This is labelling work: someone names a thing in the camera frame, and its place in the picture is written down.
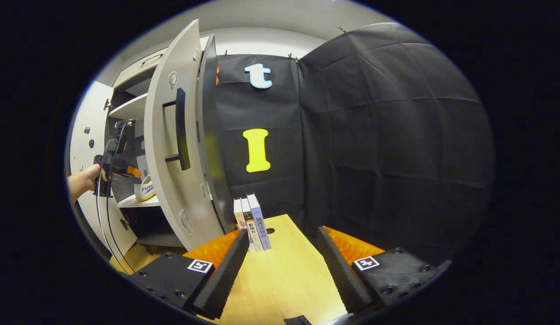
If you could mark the white cabinet shelf board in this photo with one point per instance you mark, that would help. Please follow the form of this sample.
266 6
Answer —
131 108
135 203

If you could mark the white cabinet drawer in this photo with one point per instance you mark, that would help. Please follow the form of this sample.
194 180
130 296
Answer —
135 72

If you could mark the lavender spine book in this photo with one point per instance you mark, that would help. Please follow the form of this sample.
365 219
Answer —
261 225

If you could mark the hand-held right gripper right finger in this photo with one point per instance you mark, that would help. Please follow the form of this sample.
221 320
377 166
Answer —
341 275

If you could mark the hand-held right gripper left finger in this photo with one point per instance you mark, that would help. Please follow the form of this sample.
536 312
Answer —
223 275

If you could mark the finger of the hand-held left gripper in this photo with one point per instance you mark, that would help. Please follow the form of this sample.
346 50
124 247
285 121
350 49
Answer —
132 172

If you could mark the black backdrop cloth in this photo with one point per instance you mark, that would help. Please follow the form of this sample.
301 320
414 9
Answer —
375 135

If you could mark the white shoe cabinet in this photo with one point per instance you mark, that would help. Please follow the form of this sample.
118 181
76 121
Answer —
214 149

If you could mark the white canvas shoe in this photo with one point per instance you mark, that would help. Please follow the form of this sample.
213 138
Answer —
145 188

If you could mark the white spine book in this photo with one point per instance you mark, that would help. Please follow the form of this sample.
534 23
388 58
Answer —
250 230

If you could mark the white shoe cabinet door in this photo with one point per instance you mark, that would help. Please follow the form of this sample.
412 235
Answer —
171 203
83 216

